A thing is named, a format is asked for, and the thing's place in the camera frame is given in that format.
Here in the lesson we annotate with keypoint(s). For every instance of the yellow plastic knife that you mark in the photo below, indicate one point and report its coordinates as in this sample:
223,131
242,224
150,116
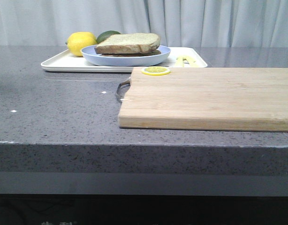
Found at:
191,61

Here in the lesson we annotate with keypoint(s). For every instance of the front yellow lemon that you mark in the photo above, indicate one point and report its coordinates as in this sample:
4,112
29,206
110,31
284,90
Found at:
79,40

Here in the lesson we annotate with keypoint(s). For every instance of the green lime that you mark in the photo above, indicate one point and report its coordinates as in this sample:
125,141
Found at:
103,36

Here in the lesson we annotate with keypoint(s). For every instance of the grey curtain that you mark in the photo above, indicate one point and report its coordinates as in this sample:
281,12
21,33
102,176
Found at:
193,23

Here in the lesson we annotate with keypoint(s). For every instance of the white rectangular tray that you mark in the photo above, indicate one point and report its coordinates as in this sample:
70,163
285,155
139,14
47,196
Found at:
67,62

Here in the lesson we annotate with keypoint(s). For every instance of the yellow plastic fork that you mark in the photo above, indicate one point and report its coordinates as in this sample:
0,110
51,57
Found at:
179,62

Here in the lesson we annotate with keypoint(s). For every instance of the bread slice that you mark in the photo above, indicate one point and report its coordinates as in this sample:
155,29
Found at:
155,52
129,43

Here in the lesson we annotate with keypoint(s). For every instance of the lemon slice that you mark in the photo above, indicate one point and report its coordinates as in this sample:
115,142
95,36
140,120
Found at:
155,71

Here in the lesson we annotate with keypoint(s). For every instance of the light blue plate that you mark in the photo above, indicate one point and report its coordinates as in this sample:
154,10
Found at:
97,59

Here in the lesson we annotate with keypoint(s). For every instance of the wooden cutting board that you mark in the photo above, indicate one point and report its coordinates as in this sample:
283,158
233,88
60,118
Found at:
210,98

